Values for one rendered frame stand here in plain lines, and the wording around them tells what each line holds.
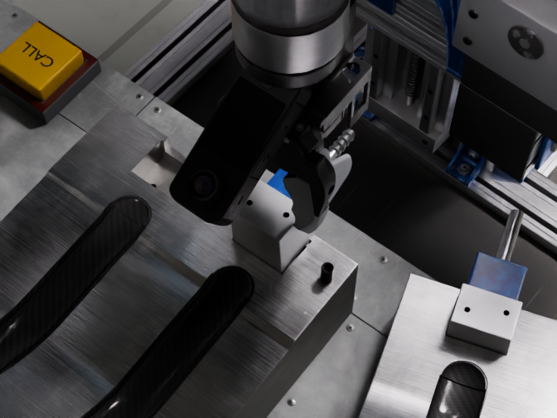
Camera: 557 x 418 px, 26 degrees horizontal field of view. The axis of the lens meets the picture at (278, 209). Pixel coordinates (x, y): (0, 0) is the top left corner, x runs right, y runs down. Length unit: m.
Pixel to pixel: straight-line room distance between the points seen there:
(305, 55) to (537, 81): 0.34
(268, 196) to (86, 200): 0.16
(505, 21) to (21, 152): 0.46
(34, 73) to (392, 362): 0.44
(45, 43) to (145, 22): 1.09
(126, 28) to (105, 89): 1.08
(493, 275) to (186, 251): 0.25
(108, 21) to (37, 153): 1.14
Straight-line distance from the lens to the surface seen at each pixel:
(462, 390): 0.98
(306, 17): 0.72
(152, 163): 1.05
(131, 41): 2.24
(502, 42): 1.04
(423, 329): 0.99
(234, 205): 0.80
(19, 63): 1.17
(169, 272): 0.98
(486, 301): 0.98
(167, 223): 1.00
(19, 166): 1.15
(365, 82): 0.86
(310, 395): 1.02
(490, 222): 1.80
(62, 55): 1.17
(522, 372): 0.99
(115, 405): 0.94
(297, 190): 0.88
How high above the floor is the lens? 1.75
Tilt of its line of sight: 60 degrees down
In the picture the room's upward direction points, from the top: straight up
